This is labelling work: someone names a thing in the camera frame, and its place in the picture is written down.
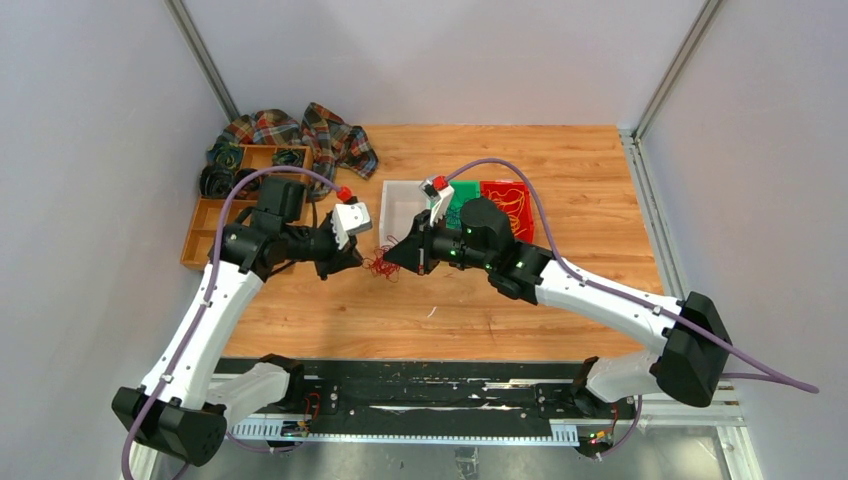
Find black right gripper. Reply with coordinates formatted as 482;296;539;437
383;210;492;277

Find blue cable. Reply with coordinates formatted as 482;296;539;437
445;195;480;230

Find yellow cable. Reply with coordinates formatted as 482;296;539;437
486;188;529;233

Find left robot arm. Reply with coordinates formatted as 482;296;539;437
112;176;372;466

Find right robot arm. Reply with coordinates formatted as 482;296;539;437
384;198;730;417

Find white plastic bin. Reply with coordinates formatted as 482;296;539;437
378;180;429;246

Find green plastic bin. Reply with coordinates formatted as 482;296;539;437
445;180;481;229

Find plaid cloth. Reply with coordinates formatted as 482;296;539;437
212;102;379;180

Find red plastic bin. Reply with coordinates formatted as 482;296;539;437
480;181;535;243

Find wooden compartment tray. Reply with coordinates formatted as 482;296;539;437
180;144;313;271

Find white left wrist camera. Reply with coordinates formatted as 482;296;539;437
331;186;373;250

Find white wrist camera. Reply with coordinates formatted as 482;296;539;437
331;186;373;250
419;175;455;227

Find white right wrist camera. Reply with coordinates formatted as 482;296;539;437
419;175;455;227

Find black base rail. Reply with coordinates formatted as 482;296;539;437
192;357;743;458

